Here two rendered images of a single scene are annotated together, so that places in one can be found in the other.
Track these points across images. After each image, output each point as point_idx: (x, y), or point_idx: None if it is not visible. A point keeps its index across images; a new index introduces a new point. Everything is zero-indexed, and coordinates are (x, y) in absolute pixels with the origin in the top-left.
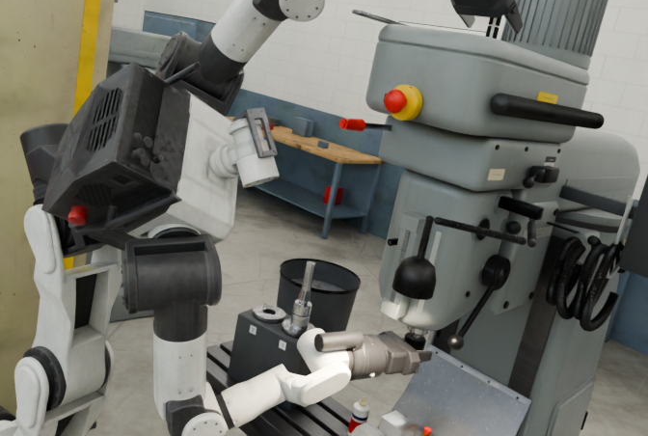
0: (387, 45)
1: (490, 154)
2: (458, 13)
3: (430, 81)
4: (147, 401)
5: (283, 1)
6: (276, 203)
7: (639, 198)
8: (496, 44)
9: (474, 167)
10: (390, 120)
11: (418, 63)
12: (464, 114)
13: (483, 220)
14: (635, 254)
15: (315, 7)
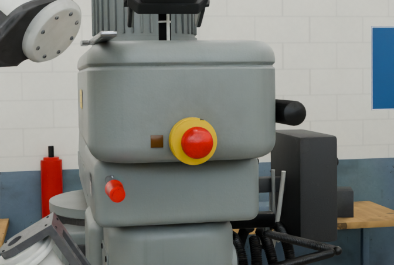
0: (133, 71)
1: (258, 172)
2: (141, 12)
3: (216, 106)
4: None
5: (37, 36)
6: None
7: (298, 168)
8: (270, 48)
9: (249, 192)
10: (107, 169)
11: (191, 87)
12: (266, 135)
13: (236, 250)
14: (312, 223)
15: (70, 36)
